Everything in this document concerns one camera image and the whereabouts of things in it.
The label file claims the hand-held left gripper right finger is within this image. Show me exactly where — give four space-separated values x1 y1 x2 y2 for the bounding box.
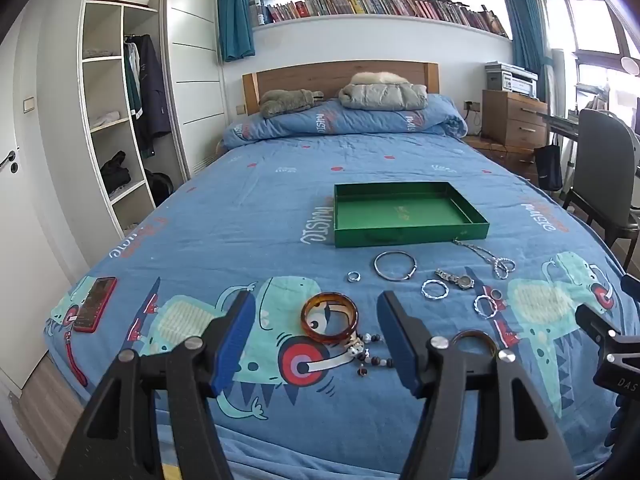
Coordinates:
376 290 578 480

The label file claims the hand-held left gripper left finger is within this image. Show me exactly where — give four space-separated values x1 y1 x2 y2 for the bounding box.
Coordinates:
55 290 257 480

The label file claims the wooden bead bracelet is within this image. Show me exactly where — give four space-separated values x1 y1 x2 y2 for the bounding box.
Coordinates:
345 330 396 377

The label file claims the wide amber bangle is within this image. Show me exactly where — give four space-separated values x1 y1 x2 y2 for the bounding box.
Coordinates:
301 291 360 345

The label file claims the dark brown bangle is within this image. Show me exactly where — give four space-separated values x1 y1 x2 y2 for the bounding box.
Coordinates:
450 330 501 361

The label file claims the green metal tray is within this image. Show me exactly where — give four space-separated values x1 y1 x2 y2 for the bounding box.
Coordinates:
333 182 490 249

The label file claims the thin silver bangle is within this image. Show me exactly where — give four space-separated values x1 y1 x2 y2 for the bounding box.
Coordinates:
373 250 417 281

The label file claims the silver wristwatch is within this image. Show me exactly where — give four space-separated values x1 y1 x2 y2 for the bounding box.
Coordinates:
434 268 474 291

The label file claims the grey chair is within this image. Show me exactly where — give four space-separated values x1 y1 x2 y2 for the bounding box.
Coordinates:
561 108 640 261

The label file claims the black tote bag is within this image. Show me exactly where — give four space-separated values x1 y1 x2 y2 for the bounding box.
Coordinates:
532 144 563 191

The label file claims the red smartphone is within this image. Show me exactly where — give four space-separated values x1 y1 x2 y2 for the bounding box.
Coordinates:
72 276 118 334

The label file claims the black backpack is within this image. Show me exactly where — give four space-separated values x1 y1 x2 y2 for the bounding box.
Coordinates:
145 170 175 206

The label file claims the desk with keyboard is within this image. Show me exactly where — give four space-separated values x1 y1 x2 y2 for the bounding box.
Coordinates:
542 110 581 137

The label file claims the wooden nightstand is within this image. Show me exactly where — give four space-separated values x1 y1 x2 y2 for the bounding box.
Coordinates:
481 89 548 150

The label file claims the black bag on shelf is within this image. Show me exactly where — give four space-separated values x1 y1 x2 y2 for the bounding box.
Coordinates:
100 150 132 193

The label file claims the folded blue duvet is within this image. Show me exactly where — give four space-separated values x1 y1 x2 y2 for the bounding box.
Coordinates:
222 92 468 148

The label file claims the white door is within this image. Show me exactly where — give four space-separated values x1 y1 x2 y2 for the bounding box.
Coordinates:
0 25 76 391

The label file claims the white printer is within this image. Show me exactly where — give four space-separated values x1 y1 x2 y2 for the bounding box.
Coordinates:
485 61 538 96

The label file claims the grey plush pillow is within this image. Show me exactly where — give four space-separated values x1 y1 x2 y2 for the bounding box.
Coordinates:
260 89 325 119

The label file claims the grey puffer jacket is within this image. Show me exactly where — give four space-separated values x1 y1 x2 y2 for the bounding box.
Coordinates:
338 81 429 111

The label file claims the folded white cloth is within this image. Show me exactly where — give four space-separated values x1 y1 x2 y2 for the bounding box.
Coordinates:
90 112 130 131

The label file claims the hanging dark jacket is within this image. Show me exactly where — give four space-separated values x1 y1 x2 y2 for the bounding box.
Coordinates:
132 35 172 153

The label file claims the white plush cushion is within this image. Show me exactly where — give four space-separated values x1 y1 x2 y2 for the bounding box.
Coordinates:
350 71 408 86

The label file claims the long blue curtain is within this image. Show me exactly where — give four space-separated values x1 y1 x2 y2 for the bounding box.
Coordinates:
500 0 547 101

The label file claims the wooden headboard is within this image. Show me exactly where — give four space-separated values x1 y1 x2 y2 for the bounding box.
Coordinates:
242 60 440 116

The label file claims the hanging white green shirt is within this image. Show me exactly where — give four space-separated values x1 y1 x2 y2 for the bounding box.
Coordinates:
124 40 143 118

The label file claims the white wardrobe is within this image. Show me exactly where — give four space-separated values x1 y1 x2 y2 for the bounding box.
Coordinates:
77 0 226 236

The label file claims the short blue curtain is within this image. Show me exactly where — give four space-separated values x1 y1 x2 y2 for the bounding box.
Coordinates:
216 0 256 62

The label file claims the row of books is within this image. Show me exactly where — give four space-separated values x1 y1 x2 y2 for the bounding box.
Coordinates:
250 0 510 38

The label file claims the silver chain necklace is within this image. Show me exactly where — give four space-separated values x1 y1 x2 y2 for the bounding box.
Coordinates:
452 239 516 279

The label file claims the red phone strap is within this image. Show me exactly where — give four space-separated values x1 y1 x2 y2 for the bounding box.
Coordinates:
64 330 89 387

